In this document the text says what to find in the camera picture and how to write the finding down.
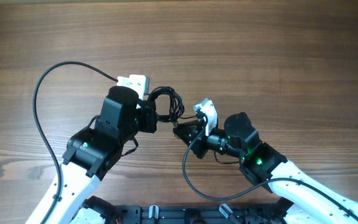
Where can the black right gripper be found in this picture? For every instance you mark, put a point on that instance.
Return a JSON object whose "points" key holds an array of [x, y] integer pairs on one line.
{"points": [[196, 140]]}

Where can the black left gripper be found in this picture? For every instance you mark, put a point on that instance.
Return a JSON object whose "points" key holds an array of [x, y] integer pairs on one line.
{"points": [[148, 112]]}

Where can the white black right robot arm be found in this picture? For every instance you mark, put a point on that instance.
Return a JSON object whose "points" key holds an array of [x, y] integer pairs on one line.
{"points": [[263, 166]]}

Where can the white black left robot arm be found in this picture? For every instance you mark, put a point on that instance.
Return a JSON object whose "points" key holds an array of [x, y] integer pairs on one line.
{"points": [[92, 152]]}

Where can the black aluminium base frame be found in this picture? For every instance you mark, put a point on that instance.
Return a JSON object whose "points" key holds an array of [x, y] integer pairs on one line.
{"points": [[135, 214]]}

